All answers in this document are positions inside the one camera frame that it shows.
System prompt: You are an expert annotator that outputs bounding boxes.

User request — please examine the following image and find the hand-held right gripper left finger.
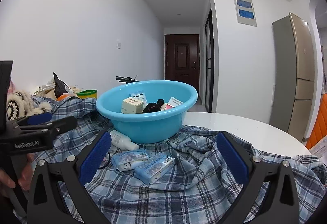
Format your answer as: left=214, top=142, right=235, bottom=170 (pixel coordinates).
left=27, top=130, right=112, bottom=224

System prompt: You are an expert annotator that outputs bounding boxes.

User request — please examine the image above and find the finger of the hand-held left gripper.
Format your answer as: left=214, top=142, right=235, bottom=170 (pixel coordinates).
left=13, top=115, right=77, bottom=135
left=15, top=112, right=53, bottom=126

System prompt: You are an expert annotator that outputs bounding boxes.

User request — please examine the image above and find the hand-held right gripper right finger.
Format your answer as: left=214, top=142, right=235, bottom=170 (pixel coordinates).
left=217, top=131, right=299, bottom=224

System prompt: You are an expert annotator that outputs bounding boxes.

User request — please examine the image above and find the blue tissue packet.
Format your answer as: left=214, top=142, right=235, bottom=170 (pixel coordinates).
left=112, top=148, right=151, bottom=172
left=134, top=152, right=176, bottom=184

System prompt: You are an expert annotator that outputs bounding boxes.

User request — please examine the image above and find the blue plastic basin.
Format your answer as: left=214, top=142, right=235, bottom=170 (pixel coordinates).
left=96, top=80, right=198, bottom=144

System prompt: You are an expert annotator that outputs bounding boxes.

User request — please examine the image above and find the white box with barcode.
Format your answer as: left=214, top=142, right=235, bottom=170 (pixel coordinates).
left=121, top=98, right=144, bottom=114

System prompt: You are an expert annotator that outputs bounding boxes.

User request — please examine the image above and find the black fuzzy pouch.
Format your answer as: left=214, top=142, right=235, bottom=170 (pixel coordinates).
left=142, top=98, right=165, bottom=114

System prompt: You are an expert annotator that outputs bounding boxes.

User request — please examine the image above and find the pale wet wipes packet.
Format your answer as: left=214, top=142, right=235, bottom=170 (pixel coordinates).
left=128, top=90, right=149, bottom=109

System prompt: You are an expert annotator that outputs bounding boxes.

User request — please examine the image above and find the red and white cigarette box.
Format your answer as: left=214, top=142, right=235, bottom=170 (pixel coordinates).
left=161, top=97, right=185, bottom=111

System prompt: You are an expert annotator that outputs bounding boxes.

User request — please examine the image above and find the person's left hand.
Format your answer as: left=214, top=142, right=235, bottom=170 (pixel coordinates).
left=0, top=154, right=35, bottom=197

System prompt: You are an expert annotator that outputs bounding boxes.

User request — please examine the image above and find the cream crumpled bag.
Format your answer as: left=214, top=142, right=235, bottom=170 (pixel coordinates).
left=32, top=81, right=55, bottom=98

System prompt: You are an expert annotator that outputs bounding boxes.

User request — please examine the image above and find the white plastic bottle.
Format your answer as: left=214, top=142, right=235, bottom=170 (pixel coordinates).
left=109, top=130, right=140, bottom=151

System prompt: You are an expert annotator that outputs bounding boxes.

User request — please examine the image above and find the yellow bucket with green rim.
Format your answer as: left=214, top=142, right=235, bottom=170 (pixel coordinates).
left=77, top=89, right=98, bottom=99

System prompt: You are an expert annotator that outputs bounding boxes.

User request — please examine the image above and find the black bag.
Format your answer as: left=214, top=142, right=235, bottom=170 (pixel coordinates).
left=53, top=72, right=69, bottom=98

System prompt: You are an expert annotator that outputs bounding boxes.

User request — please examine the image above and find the blue plaid cloth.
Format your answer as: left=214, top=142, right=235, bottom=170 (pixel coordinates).
left=15, top=96, right=327, bottom=224

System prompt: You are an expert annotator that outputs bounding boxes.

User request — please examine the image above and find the black bicycle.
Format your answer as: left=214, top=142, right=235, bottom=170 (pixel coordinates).
left=115, top=76, right=140, bottom=84

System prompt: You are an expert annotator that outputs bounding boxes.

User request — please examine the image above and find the printed paper sheet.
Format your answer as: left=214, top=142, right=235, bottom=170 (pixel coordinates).
left=308, top=136, right=327, bottom=159

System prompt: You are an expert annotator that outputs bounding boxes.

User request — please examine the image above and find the orange chair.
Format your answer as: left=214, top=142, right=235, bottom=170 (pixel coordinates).
left=305, top=94, right=327, bottom=150

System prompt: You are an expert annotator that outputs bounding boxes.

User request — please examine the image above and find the black framed glass door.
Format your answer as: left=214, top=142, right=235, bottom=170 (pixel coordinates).
left=204, top=8, right=214, bottom=113

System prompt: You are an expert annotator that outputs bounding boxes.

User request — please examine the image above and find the gold refrigerator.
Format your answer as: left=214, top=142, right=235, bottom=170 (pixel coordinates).
left=269, top=12, right=315, bottom=141

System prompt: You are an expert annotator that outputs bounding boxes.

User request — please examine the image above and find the dark brown entrance door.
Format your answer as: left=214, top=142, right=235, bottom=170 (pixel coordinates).
left=164, top=34, right=200, bottom=92

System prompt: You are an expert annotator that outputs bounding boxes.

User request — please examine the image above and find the wall electrical panel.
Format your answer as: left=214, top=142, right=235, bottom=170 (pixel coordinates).
left=232, top=0, right=258, bottom=27

